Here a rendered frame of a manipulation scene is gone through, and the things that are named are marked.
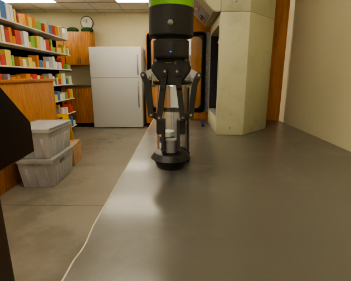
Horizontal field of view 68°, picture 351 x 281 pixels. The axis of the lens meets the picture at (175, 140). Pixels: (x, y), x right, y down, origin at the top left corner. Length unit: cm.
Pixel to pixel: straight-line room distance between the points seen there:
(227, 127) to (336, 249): 73
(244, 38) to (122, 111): 519
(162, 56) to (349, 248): 45
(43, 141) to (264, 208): 269
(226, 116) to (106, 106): 524
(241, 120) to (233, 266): 80
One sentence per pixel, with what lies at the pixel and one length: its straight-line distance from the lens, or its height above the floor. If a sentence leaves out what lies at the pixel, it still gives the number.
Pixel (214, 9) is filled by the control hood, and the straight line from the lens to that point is 109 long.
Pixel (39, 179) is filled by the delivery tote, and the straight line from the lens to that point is 319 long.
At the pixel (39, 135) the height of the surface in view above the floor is 59.
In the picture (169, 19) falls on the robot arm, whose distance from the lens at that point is 54.
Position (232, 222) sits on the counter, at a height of 94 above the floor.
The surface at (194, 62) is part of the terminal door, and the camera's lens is 137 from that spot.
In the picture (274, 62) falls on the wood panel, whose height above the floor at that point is 125.
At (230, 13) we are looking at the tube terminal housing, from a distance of 110.
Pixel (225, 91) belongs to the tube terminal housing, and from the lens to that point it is 107.
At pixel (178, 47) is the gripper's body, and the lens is 54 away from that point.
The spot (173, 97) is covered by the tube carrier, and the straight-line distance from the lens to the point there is 68.
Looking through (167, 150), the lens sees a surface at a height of 101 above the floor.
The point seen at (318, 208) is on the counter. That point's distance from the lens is 56.
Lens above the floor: 118
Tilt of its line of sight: 14 degrees down
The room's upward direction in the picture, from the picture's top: straight up
